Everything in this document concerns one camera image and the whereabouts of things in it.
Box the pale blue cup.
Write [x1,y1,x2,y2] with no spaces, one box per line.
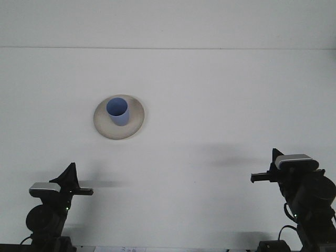
[106,97,131,127]

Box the white printed paper sheet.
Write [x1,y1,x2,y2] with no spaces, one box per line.
[93,246,148,252]

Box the pale round plate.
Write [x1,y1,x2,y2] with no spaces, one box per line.
[93,93,146,141]

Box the black base platform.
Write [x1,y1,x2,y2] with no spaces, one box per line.
[0,243,32,252]

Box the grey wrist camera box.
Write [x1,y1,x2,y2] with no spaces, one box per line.
[275,154,320,172]
[28,182,61,197]

